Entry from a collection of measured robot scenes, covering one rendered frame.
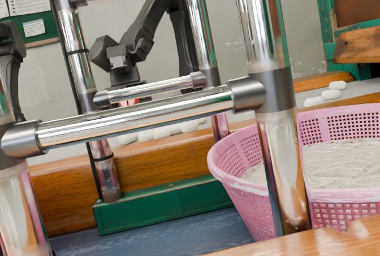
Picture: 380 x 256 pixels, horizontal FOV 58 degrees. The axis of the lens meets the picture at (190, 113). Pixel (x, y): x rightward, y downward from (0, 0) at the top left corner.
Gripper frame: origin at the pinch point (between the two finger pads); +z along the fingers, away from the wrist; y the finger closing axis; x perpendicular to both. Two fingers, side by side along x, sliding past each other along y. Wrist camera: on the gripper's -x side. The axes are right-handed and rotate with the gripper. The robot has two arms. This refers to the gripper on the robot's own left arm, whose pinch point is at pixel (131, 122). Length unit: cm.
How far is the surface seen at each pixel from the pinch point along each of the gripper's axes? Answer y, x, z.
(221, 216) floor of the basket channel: 12.4, -17.5, 33.5
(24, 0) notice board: -79, 67, -198
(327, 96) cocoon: 38.6, -7.5, 10.7
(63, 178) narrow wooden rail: -6.3, -20.0, 25.0
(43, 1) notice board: -65, 69, -195
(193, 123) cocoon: 12.4, -9.8, 12.0
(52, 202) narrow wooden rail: -8.4, -18.0, 26.7
